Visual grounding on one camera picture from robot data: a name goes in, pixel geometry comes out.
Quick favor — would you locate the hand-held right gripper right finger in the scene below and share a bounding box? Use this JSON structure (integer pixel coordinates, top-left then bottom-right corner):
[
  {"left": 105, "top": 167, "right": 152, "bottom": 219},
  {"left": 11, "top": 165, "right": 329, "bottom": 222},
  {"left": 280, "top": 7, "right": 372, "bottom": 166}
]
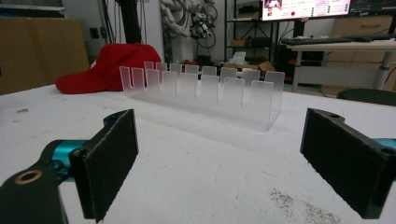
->
[{"left": 300, "top": 107, "right": 396, "bottom": 220}]

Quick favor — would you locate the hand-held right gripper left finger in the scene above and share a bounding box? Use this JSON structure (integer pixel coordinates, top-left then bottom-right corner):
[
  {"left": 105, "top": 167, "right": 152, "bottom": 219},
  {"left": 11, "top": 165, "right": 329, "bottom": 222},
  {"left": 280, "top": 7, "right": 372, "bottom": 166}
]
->
[{"left": 68, "top": 108, "right": 139, "bottom": 224}]

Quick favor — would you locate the red baseball cap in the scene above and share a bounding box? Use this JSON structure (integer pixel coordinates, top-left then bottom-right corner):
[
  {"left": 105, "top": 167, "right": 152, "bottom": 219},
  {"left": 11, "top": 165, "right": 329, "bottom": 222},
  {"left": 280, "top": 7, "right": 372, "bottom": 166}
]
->
[{"left": 55, "top": 43, "right": 163, "bottom": 95}]

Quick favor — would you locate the clear acrylic slotted rack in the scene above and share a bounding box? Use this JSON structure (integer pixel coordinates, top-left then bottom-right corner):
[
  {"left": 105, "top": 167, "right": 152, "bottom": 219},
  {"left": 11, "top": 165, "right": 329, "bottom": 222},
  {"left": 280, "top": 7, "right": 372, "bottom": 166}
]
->
[{"left": 119, "top": 61, "right": 286, "bottom": 132}]

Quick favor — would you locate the black round stool seat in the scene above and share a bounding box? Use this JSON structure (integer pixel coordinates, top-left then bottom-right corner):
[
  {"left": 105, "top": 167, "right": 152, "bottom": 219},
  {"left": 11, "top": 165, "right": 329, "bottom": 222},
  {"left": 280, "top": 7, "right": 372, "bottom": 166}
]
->
[{"left": 336, "top": 88, "right": 396, "bottom": 107}]

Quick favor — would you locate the white desk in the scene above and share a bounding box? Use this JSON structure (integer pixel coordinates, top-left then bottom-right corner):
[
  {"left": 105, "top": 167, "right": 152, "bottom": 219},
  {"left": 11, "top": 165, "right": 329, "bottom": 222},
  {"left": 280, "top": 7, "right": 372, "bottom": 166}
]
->
[{"left": 286, "top": 39, "right": 396, "bottom": 93}]

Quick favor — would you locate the black keyboard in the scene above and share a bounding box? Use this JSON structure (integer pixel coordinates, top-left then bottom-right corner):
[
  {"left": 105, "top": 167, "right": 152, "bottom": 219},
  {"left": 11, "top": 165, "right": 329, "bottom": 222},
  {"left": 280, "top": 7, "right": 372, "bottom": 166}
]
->
[{"left": 280, "top": 36, "right": 354, "bottom": 47}]

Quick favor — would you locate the brown cardboard panel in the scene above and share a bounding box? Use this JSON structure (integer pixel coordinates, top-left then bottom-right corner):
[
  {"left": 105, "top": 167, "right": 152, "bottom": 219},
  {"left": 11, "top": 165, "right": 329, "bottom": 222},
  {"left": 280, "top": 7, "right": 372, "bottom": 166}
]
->
[{"left": 0, "top": 17, "right": 91, "bottom": 96}]

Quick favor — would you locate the open cardboard box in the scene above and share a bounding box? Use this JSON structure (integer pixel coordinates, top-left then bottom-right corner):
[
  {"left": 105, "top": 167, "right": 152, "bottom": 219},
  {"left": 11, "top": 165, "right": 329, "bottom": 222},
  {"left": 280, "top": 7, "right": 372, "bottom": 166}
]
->
[{"left": 222, "top": 60, "right": 276, "bottom": 73}]

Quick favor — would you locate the black metal stand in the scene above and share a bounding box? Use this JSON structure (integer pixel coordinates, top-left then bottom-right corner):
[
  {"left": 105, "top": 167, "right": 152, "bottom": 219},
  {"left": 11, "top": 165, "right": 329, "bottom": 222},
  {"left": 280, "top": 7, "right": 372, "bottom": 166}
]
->
[{"left": 115, "top": 0, "right": 144, "bottom": 45}]

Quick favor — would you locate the computer monitor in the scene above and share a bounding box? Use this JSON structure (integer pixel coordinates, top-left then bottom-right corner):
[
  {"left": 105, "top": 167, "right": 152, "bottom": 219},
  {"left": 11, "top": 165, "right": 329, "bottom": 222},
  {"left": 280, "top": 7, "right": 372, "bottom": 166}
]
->
[{"left": 261, "top": 0, "right": 352, "bottom": 21}]

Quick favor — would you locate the black metal shelf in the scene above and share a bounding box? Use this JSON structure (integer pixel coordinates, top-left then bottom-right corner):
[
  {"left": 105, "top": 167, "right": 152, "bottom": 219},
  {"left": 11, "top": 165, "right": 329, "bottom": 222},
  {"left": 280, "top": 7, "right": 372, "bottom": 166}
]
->
[{"left": 223, "top": 0, "right": 281, "bottom": 63}]

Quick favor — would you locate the white robot with cables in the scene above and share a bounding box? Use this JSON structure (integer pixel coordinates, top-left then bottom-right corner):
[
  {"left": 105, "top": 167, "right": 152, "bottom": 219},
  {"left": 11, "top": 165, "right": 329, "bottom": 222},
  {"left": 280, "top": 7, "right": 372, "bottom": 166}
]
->
[{"left": 160, "top": 0, "right": 219, "bottom": 64}]

